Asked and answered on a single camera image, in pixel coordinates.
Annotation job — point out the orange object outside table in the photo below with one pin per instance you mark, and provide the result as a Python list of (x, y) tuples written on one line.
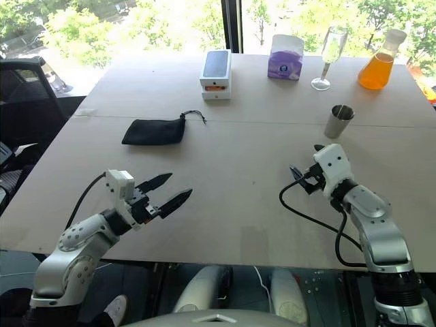
[(427, 86)]

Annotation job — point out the grey robot torso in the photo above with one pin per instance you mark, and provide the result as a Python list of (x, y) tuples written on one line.
[(218, 319)]

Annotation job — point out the white rounded robot leg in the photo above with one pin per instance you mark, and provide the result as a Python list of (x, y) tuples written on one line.
[(287, 296), (201, 289)]

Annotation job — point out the dark window frame post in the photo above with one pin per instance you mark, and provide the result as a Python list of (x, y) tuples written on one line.
[(231, 24)]

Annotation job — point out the white phone box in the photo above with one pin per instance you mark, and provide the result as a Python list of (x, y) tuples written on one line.
[(216, 69)]

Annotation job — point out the white sneaker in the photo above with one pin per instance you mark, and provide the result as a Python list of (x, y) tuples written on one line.
[(117, 308)]

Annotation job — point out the flask with orange liquid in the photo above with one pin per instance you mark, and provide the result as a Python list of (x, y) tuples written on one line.
[(374, 73)]

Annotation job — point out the clear champagne glass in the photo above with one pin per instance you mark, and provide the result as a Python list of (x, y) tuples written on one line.
[(333, 47)]

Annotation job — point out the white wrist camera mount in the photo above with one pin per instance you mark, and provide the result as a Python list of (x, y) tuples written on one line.
[(335, 167), (120, 187)]

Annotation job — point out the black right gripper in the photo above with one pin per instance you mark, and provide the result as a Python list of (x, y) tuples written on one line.
[(315, 178)]

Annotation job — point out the purple tissue box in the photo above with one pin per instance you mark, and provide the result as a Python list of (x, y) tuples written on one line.
[(284, 64)]

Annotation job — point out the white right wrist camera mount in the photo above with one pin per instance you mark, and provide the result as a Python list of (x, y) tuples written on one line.
[(335, 167)]

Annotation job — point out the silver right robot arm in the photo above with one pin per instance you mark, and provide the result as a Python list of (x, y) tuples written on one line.
[(378, 225)]

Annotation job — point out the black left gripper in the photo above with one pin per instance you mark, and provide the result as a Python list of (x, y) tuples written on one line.
[(141, 209)]

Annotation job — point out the stainless steel cup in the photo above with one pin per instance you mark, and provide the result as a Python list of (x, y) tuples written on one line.
[(337, 124)]

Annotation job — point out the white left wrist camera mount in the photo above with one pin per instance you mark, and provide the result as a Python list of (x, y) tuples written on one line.
[(120, 187)]

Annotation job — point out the black office chair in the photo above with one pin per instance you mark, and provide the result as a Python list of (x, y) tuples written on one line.
[(29, 109)]

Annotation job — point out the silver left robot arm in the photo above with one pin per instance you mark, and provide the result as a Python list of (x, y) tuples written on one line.
[(73, 262)]

